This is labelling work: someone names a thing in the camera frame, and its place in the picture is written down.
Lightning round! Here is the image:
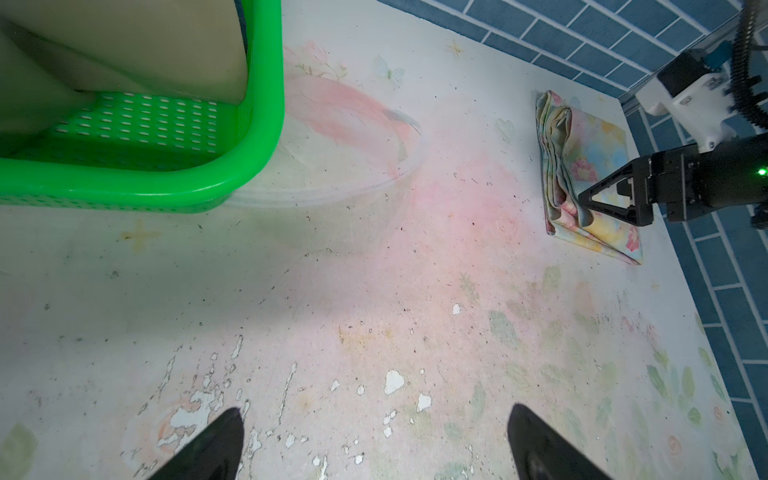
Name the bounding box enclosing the olive khaki skirt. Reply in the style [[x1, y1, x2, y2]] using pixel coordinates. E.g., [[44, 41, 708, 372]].
[[1, 1, 248, 152]]

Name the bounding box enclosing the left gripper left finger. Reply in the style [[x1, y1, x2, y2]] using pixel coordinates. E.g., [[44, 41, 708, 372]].
[[150, 407, 245, 480]]

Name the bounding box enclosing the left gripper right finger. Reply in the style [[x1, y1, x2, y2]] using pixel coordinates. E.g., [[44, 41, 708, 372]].
[[507, 403, 610, 480]]

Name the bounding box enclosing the floral pastel skirt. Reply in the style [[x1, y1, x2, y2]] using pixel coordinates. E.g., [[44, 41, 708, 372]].
[[536, 91, 643, 265]]

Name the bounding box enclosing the green plastic basket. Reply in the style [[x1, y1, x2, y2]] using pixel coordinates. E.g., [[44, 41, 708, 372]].
[[1, 1, 285, 213]]

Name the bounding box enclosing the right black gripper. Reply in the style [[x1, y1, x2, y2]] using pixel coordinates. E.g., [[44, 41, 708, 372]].
[[578, 146, 705, 227]]

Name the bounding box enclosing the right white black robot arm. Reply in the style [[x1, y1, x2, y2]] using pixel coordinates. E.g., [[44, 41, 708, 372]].
[[578, 134, 767, 230]]

